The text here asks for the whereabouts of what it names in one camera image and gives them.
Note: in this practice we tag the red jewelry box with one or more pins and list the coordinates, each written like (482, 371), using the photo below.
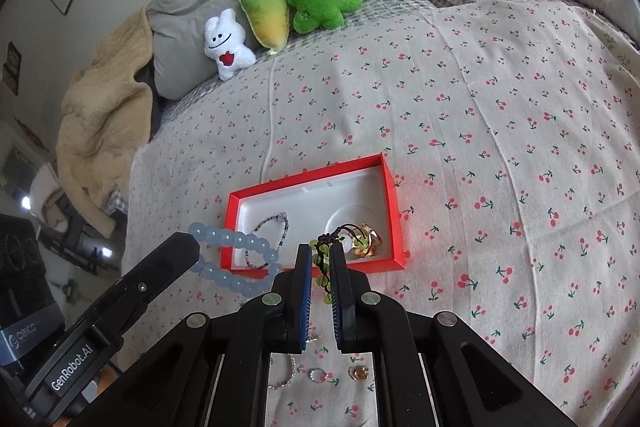
(280, 202)

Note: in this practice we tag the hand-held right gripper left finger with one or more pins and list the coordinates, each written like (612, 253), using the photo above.
(300, 302)

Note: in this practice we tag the beige quilted blanket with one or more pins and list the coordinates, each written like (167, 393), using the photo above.
(100, 132)

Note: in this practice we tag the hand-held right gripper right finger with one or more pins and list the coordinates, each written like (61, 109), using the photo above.
(339, 302)

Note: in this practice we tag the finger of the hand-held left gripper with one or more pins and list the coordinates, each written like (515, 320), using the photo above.
(155, 272)

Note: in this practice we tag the white rabbit plush toy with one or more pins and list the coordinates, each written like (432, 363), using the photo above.
(227, 49)

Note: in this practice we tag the green yellow carrot plush toy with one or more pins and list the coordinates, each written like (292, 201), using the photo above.
(265, 14)

